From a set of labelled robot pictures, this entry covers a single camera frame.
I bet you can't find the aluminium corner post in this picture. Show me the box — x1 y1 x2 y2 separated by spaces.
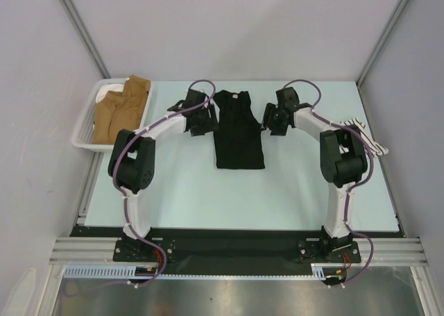
356 0 412 89
59 0 110 78

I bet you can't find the slotted cable duct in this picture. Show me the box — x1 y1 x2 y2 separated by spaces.
64 265 345 281

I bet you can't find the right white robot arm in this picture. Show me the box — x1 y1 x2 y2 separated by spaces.
262 88 368 261

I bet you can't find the brown tank top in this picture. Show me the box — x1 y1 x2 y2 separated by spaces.
92 75 151 144

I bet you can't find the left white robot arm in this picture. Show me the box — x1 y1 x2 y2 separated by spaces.
108 88 217 260

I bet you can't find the aluminium frame rail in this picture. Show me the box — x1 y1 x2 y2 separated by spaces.
50 237 428 267

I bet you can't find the left aluminium corner post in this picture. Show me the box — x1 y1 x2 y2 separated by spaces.
59 0 110 78

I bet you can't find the striped white tank top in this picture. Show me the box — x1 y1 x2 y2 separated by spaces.
340 118 389 156

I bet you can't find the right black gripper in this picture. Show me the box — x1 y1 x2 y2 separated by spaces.
258 102 288 136

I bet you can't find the right aluminium corner post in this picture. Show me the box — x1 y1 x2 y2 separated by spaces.
356 0 412 89

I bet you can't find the white plastic basket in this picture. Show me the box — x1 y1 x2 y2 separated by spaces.
71 78 152 152

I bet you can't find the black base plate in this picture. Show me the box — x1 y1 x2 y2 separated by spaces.
70 226 402 276

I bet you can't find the black tank top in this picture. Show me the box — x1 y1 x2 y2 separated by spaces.
213 90 265 170

